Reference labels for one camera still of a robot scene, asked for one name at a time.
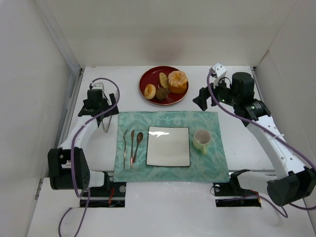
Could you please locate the teal patterned placemat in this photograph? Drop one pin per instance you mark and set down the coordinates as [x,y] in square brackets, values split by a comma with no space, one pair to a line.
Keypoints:
[211,167]

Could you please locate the pale yellow cup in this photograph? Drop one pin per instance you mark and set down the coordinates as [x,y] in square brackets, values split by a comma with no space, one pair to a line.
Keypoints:
[201,140]

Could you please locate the oval seeded bread slice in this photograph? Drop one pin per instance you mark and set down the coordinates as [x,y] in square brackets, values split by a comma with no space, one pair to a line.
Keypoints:
[163,80]

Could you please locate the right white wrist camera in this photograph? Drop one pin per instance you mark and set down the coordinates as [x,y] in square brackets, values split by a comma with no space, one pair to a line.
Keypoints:
[218,71]

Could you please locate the metal fork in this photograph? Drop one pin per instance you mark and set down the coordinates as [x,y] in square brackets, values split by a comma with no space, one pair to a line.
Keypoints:
[124,150]

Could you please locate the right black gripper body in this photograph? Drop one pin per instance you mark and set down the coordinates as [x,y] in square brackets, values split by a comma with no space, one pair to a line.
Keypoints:
[206,94]

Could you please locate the small glazed donut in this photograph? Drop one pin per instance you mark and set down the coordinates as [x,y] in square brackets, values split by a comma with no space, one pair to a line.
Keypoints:
[149,91]

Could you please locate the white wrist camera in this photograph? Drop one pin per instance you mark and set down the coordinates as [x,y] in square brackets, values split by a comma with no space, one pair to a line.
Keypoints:
[97,86]
[218,71]

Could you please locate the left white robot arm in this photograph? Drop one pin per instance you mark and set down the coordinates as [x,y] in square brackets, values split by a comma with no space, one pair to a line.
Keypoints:
[68,161]

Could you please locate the white square plate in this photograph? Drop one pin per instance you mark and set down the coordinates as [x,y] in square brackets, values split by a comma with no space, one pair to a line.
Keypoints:
[168,147]

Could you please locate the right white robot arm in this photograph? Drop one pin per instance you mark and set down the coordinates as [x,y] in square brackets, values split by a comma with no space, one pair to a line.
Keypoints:
[295,174]

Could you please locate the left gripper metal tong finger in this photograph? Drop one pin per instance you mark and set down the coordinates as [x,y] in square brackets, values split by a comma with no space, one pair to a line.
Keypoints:
[104,124]
[108,123]

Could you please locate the orange bundt cake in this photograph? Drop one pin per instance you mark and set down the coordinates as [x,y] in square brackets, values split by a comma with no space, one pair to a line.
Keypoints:
[177,82]

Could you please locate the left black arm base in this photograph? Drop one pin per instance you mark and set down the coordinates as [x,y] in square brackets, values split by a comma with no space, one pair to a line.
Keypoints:
[110,195]

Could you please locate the metal knife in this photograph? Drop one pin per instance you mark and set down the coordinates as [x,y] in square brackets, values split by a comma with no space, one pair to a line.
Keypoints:
[131,152]

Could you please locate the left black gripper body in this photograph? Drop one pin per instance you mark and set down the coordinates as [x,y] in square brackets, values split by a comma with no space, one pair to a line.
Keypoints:
[98,112]

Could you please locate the metal spoon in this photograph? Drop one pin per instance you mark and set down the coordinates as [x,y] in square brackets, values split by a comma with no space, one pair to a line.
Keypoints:
[139,139]

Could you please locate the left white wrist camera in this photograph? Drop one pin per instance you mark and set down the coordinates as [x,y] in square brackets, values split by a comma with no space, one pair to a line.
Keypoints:
[97,86]

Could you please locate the brown chocolate muffin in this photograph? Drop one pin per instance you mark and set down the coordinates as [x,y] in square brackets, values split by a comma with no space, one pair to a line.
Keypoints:
[162,94]

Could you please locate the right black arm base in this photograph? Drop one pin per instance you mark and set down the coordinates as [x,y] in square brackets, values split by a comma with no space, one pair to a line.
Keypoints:
[231,194]

